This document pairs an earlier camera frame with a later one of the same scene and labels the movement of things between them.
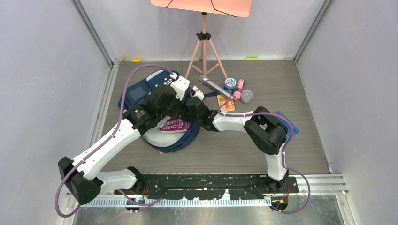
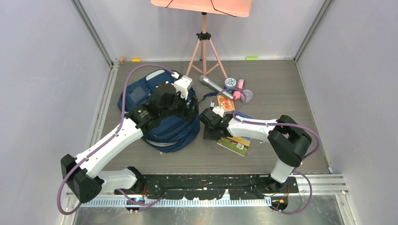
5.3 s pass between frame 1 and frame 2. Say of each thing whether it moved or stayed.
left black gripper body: stayed
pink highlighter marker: stayed
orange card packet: stayed
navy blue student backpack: moved
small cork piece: stayed
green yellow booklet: moved
